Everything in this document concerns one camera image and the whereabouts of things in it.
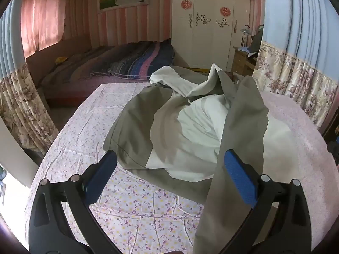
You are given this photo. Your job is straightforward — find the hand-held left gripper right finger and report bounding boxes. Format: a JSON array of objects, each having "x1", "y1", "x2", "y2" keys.
[{"x1": 224, "y1": 149, "x2": 312, "y2": 254}]

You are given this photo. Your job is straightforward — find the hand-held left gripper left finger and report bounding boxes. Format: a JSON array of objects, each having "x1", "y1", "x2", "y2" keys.
[{"x1": 28, "y1": 150, "x2": 125, "y2": 254}]

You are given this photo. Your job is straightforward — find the grey and white duvet cover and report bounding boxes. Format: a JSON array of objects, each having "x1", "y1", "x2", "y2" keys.
[{"x1": 103, "y1": 63, "x2": 297, "y2": 254}]

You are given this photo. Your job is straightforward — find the floral print sheet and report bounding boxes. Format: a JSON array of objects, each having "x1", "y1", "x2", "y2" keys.
[{"x1": 24, "y1": 83, "x2": 212, "y2": 254}]

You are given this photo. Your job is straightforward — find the pink textured blanket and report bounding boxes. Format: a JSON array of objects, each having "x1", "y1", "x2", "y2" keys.
[{"x1": 258, "y1": 91, "x2": 337, "y2": 244}]

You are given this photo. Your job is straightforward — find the bed with purple sheet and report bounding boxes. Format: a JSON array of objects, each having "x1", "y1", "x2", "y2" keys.
[{"x1": 25, "y1": 34, "x2": 176, "y2": 108}]

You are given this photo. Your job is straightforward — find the white board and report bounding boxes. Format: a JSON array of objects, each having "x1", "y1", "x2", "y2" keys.
[{"x1": 0, "y1": 115, "x2": 41, "y2": 189}]

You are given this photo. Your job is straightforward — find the blue floral curtain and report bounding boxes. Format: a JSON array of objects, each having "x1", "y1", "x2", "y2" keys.
[
  {"x1": 251, "y1": 0, "x2": 339, "y2": 131},
  {"x1": 0, "y1": 4, "x2": 59, "y2": 154}
]

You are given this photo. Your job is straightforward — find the striped blue pink blanket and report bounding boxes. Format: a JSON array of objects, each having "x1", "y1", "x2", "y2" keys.
[{"x1": 40, "y1": 38, "x2": 176, "y2": 81}]

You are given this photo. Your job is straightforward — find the wooden desk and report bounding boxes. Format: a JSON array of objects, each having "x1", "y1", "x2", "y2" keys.
[{"x1": 230, "y1": 46, "x2": 258, "y2": 76}]

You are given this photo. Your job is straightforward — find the white wardrobe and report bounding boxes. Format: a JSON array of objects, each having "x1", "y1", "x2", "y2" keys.
[{"x1": 171, "y1": 0, "x2": 251, "y2": 70}]

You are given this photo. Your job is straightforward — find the pink window curtain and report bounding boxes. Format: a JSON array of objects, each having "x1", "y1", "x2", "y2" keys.
[{"x1": 21, "y1": 0, "x2": 67, "y2": 59}]

